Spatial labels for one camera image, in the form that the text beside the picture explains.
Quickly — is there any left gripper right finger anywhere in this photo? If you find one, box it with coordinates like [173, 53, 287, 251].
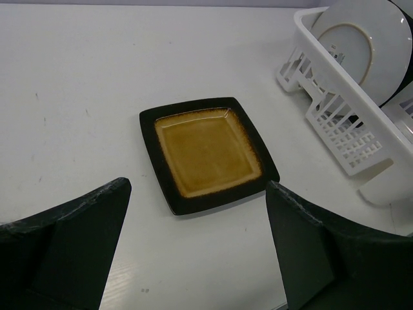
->
[266, 181, 412, 309]

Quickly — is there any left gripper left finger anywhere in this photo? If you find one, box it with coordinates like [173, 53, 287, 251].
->
[1, 178, 132, 309]

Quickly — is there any black amber square plate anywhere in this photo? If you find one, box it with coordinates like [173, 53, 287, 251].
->
[139, 97, 280, 216]

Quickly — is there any red teal round plate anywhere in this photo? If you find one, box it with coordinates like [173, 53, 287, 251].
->
[310, 1, 412, 107]

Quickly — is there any black green square plate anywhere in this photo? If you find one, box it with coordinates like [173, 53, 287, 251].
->
[345, 1, 412, 108]

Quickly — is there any white plastic dish rack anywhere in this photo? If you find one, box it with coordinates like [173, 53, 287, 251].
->
[277, 7, 412, 205]

